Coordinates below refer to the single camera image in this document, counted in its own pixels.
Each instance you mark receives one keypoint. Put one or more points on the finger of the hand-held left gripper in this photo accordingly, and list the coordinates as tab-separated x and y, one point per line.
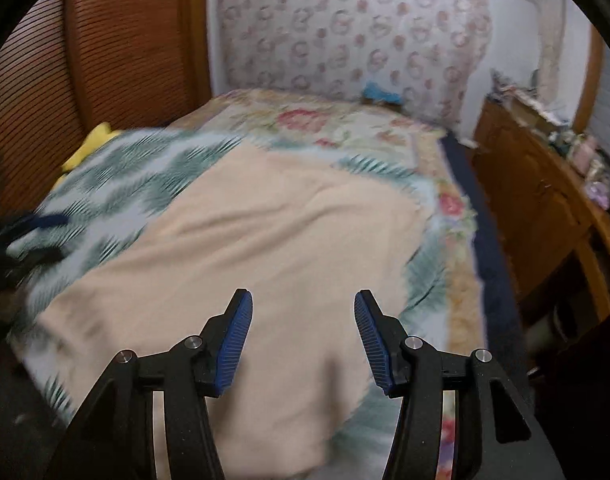
42	256
45	222

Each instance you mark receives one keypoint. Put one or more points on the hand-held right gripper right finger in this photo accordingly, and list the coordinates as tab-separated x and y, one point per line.
372	345

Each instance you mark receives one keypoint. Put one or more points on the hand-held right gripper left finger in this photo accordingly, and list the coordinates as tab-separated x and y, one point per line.
232	345

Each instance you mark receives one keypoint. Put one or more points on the peach printed t-shirt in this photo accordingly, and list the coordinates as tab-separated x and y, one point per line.
265	240

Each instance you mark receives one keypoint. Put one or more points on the yellow cloth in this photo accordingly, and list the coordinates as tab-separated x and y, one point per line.
92	145

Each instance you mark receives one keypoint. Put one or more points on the leaf and flower print blanket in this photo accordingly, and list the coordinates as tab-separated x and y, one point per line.
135	175

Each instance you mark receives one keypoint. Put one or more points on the navy bed sheet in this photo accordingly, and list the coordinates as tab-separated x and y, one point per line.
490	260

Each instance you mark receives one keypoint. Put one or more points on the dark round object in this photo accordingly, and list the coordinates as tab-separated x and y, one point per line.
547	332

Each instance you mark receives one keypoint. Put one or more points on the wooden louvered wardrobe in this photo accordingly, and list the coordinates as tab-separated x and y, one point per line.
100	45

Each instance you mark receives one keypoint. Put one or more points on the wooden dresser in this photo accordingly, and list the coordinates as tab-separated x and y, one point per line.
535	190

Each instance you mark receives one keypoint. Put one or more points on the small blue cloth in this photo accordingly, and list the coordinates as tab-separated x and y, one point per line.
382	94

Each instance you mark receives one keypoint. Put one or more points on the group of small bottles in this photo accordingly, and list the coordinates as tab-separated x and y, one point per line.
592	170

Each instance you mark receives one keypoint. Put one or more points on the floral patterned headboard cover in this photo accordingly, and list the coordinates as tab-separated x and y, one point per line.
355	30

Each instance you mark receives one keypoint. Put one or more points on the wooden window frame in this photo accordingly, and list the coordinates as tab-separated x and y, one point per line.
587	80

